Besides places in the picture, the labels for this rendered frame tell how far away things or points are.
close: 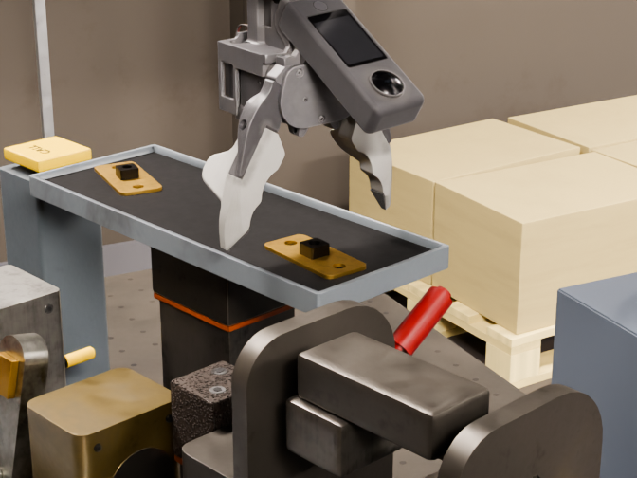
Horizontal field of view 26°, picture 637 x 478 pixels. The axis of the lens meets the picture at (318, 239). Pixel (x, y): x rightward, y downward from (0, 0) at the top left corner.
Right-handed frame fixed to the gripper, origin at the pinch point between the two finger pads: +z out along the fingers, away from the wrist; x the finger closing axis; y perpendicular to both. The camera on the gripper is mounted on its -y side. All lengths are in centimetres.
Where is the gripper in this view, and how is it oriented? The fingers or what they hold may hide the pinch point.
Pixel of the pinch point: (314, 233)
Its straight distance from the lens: 102.8
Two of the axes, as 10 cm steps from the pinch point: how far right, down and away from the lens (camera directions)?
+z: 0.0, 9.4, 3.5
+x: -7.9, 2.1, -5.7
